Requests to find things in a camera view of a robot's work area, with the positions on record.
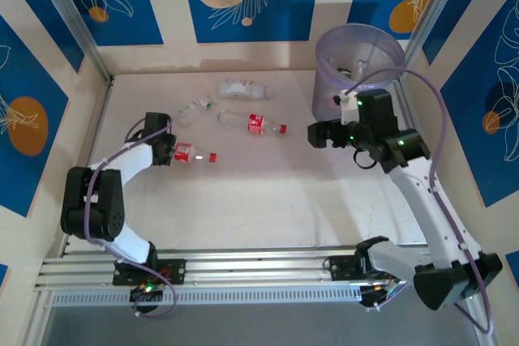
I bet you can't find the slotted grey cable duct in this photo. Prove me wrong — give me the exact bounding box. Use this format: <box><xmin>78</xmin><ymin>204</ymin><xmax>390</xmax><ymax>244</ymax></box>
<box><xmin>50</xmin><ymin>285</ymin><xmax>362</xmax><ymax>307</ymax></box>

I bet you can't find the clear bottle red label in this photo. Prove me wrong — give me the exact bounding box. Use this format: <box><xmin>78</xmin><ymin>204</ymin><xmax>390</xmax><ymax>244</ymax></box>
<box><xmin>217</xmin><ymin>109</ymin><xmax>289</xmax><ymax>136</ymax></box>
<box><xmin>173</xmin><ymin>142</ymin><xmax>218</xmax><ymax>164</ymax></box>

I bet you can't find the clear bottle white label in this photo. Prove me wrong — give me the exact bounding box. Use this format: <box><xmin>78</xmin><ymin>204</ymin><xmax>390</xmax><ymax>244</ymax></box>
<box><xmin>218</xmin><ymin>77</ymin><xmax>273</xmax><ymax>100</ymax></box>

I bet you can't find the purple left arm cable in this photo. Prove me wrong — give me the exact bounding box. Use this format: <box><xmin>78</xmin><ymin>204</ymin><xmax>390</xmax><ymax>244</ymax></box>
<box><xmin>83</xmin><ymin>117</ymin><xmax>178</xmax><ymax>319</ymax></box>

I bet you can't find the black cable loop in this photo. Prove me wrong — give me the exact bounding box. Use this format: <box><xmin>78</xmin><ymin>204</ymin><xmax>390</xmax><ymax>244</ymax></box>
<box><xmin>353</xmin><ymin>147</ymin><xmax>380</xmax><ymax>171</ymax></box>

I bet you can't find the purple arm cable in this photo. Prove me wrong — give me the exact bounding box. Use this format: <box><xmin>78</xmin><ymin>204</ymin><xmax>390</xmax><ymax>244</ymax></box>
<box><xmin>344</xmin><ymin>68</ymin><xmax>495</xmax><ymax>337</ymax></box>
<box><xmin>83</xmin><ymin>117</ymin><xmax>178</xmax><ymax>319</ymax></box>

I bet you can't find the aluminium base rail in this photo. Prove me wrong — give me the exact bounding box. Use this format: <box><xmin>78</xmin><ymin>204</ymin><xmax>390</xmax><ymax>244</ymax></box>
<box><xmin>35</xmin><ymin>245</ymin><xmax>433</xmax><ymax>294</ymax></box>

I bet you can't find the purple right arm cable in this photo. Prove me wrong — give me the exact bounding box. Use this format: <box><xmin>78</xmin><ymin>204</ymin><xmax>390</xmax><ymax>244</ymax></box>
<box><xmin>344</xmin><ymin>68</ymin><xmax>495</xmax><ymax>337</ymax></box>

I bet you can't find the aluminium corner post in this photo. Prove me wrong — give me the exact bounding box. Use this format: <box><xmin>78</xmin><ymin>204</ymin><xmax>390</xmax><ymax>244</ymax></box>
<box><xmin>399</xmin><ymin>0</ymin><xmax>475</xmax><ymax>79</ymax></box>
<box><xmin>30</xmin><ymin>0</ymin><xmax>115</xmax><ymax>84</ymax></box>

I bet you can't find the silver mesh waste bin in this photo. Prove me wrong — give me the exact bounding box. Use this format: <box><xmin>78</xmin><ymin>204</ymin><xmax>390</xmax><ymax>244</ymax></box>
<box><xmin>311</xmin><ymin>23</ymin><xmax>406</xmax><ymax>118</ymax></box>

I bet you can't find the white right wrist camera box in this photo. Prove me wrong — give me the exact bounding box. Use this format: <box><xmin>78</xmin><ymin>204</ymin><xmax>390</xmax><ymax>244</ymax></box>
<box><xmin>339</xmin><ymin>88</ymin><xmax>362</xmax><ymax>125</ymax></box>

